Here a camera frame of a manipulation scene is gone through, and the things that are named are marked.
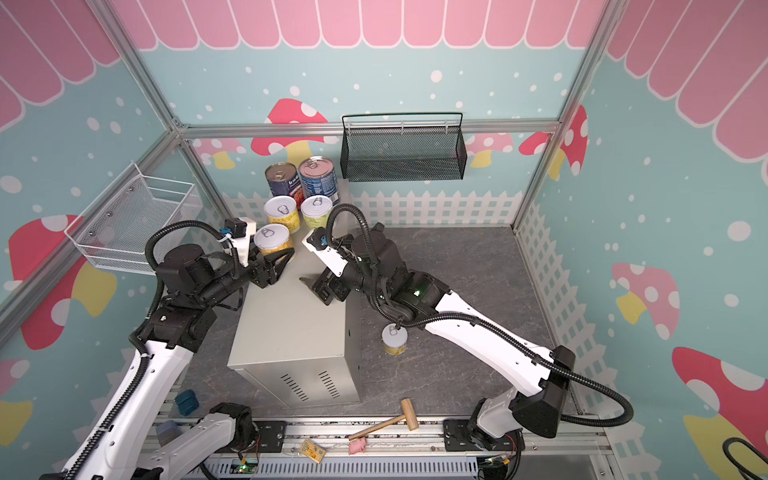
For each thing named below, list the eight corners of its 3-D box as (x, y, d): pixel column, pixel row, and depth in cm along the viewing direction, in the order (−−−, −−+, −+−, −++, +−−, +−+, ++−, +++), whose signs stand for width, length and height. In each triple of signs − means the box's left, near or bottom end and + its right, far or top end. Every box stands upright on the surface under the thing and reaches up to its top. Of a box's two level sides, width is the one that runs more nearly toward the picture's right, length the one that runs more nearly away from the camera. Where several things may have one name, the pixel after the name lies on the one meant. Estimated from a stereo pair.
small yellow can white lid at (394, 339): (381, 355, 90) (381, 347, 85) (382, 332, 94) (381, 323, 90) (407, 355, 90) (407, 347, 85) (406, 332, 94) (407, 323, 90)
